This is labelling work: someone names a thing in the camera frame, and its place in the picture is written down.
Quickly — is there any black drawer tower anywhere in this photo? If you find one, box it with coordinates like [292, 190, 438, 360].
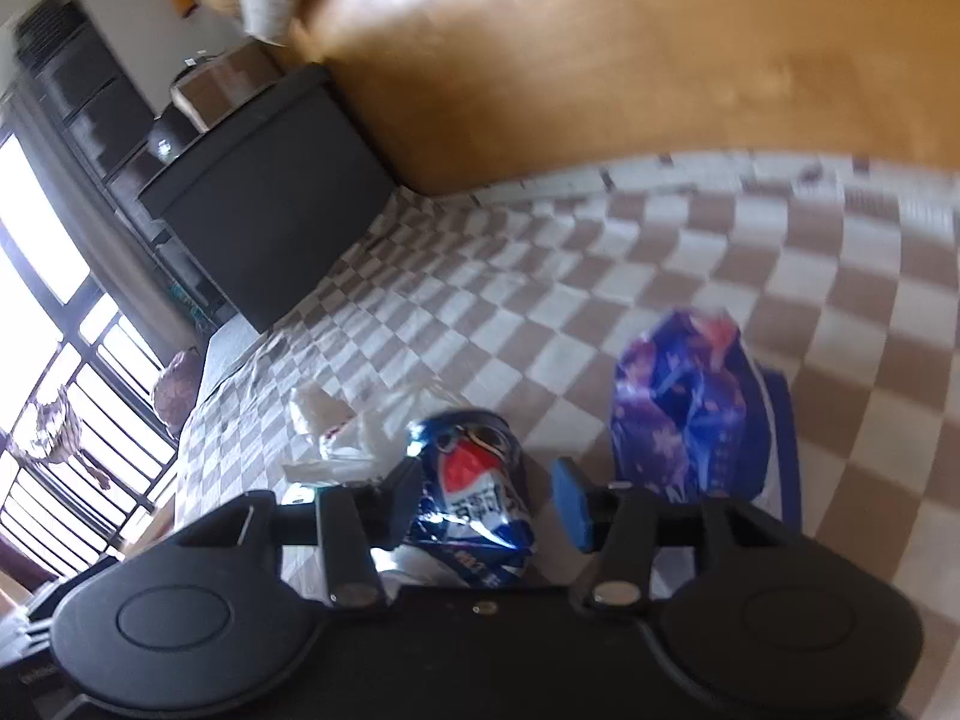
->
[13, 0, 197, 302]

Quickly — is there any grey bench cushion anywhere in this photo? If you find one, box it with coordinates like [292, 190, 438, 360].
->
[176, 311, 265, 430]

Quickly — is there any brown checkered blanket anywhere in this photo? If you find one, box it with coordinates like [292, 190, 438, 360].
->
[174, 150, 960, 620]

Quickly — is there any white plastic bag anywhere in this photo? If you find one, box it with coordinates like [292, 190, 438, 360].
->
[281, 381, 422, 486]

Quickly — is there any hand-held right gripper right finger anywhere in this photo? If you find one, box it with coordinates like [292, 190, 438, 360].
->
[551, 457, 803, 610]

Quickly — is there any black window railing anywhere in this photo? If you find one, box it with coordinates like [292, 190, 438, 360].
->
[0, 270, 182, 580]

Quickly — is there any hanging net basket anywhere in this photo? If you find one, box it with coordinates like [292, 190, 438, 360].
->
[6, 388, 107, 494]

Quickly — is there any cardboard box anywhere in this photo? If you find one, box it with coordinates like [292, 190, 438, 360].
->
[169, 43, 284, 130]

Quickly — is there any grey fabric storage box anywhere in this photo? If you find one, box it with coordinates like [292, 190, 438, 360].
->
[137, 64, 400, 332]

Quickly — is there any wooden headboard panel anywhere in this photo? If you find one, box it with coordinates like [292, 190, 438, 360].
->
[289, 0, 960, 197]

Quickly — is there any grey-brown curtain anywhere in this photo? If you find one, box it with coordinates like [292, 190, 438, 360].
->
[0, 86, 197, 362]

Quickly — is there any blue snack wrapper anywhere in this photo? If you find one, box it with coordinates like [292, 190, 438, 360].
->
[610, 307, 797, 520]

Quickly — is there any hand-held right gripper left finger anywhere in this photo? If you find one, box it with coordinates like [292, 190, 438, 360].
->
[240, 457, 425, 611]

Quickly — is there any crushed blue soda can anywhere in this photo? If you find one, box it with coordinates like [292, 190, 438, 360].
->
[375, 409, 539, 591]

